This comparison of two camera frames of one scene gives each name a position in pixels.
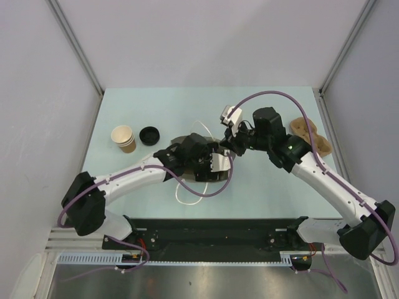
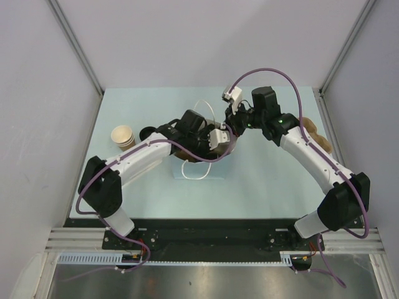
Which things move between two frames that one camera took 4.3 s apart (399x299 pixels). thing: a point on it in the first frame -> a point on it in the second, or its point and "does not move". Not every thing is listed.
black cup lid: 149,135 does not move
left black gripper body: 201,165 -> 201,143
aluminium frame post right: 369,4 does not move
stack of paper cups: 123,136 does not move
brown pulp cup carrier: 299,127 does not move
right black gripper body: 240,141 -> 243,119
